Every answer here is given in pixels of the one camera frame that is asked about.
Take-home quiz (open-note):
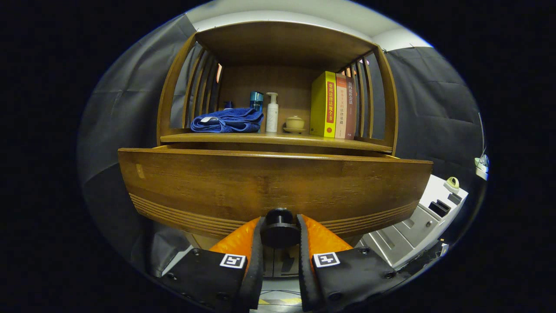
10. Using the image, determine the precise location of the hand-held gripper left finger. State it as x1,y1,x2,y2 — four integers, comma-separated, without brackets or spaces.
159,216,266,311

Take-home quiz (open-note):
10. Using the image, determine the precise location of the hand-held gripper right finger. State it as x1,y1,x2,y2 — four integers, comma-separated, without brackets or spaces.
296,214,411,312

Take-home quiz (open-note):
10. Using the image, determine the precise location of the wooden drawer with black knob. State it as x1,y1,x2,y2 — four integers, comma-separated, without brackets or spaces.
117,146,434,249

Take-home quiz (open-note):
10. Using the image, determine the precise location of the white side cabinet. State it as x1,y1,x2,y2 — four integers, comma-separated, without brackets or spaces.
358,174,470,270

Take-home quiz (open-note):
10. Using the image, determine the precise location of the wooden countertop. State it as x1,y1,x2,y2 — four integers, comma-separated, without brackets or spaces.
160,132,394,153

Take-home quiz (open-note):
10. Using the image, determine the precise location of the wooden cabinet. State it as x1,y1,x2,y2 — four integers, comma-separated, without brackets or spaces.
156,20,399,279

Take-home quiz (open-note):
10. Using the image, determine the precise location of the beige lidded teacup with saucer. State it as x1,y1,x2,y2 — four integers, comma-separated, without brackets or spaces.
282,115,307,134

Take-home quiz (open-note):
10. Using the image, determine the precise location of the blue folded towel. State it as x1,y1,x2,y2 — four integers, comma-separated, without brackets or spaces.
190,107,265,133

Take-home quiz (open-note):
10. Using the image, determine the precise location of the white pump bottle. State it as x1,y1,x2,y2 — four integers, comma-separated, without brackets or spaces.
265,92,279,133

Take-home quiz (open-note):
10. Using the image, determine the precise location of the orange cream book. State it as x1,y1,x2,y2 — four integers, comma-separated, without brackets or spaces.
334,73,348,140

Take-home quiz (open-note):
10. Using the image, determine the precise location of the yellow book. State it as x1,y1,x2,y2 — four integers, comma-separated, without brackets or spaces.
309,71,337,138

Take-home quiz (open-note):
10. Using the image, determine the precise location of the brown book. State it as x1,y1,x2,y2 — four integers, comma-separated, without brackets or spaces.
344,76,357,140

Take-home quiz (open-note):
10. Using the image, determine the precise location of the white green wall fixture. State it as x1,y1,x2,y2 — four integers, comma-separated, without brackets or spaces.
473,154,490,181

